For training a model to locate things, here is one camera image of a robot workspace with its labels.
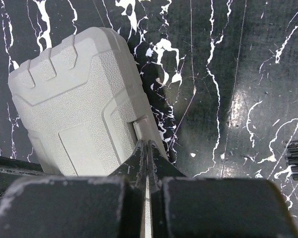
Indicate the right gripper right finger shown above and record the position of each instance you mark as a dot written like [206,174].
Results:
[183,207]

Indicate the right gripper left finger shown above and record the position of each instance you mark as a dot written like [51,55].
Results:
[78,207]

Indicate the grey plastic tool case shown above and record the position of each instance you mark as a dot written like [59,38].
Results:
[83,104]

